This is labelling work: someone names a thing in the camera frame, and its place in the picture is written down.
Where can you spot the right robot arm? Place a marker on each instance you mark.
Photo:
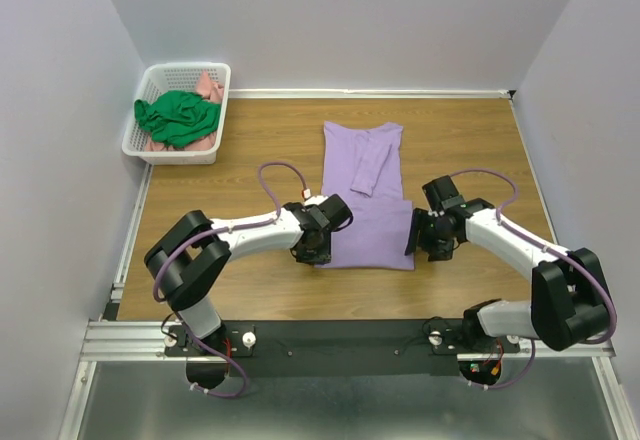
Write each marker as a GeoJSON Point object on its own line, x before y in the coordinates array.
{"type": "Point", "coordinates": [569, 302]}

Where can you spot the purple t shirt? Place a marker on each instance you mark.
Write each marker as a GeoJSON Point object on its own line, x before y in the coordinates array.
{"type": "Point", "coordinates": [363, 167]}

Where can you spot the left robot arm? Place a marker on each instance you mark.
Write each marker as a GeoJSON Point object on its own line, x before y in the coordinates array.
{"type": "Point", "coordinates": [188, 259]}

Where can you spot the aluminium extrusion rail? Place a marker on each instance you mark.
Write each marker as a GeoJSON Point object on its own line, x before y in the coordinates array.
{"type": "Point", "coordinates": [142, 341]}

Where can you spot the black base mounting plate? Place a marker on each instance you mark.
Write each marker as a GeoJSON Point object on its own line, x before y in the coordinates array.
{"type": "Point", "coordinates": [338, 348]}

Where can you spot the green t shirt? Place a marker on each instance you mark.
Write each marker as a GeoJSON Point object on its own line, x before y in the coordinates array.
{"type": "Point", "coordinates": [175, 117]}

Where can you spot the pink t shirt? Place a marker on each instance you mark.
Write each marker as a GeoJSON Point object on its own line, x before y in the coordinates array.
{"type": "Point", "coordinates": [210, 87]}

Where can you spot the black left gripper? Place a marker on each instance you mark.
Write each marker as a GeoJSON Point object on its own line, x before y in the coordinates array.
{"type": "Point", "coordinates": [324, 256]}

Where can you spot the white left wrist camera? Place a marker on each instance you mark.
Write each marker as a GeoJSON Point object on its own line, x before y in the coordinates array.
{"type": "Point", "coordinates": [311, 199]}

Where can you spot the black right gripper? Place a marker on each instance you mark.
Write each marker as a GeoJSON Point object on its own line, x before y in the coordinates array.
{"type": "Point", "coordinates": [438, 251]}

